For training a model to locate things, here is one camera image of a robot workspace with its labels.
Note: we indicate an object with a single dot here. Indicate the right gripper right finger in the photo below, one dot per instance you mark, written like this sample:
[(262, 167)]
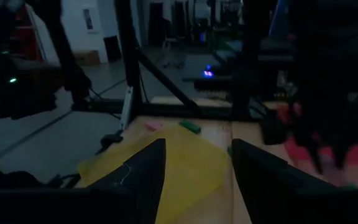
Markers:
[(266, 186)]

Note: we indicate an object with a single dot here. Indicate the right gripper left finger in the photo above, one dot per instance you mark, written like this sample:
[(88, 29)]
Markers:
[(141, 186)]

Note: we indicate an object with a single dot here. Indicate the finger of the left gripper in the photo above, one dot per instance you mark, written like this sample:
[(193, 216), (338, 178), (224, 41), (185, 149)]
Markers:
[(316, 158), (340, 155)]

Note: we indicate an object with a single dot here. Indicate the green wooden block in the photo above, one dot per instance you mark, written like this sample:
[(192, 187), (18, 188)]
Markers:
[(190, 127), (350, 187), (229, 151)]

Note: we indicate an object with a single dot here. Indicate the pink wooden block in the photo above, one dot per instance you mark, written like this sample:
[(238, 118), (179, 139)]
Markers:
[(153, 125)]

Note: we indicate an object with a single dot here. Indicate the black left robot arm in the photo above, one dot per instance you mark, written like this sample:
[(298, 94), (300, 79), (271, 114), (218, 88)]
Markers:
[(331, 56)]

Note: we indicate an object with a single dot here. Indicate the yellow translucent plastic tray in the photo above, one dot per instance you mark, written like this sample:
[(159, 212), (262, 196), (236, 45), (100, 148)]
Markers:
[(191, 168)]

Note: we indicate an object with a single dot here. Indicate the white plastic strip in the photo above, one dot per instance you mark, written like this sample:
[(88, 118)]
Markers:
[(126, 109)]

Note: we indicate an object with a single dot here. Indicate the device with blue light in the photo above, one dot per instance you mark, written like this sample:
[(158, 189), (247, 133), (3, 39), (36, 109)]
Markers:
[(208, 74)]

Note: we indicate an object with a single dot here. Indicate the cardboard box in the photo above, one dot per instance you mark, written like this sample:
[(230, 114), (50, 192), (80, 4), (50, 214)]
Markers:
[(87, 58)]

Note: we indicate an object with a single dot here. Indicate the black upright panel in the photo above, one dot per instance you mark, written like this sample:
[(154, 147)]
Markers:
[(112, 48)]

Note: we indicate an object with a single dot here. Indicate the dark gray side desk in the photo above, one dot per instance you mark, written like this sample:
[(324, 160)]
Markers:
[(14, 93)]

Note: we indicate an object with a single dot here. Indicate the red storage shelf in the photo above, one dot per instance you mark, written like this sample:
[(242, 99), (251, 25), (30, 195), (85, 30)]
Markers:
[(26, 34)]

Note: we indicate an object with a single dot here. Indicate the black aluminium table frame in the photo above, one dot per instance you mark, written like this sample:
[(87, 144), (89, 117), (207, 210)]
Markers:
[(130, 62)]

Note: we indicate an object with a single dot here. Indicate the wall poster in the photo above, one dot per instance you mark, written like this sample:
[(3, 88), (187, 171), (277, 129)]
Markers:
[(88, 19)]

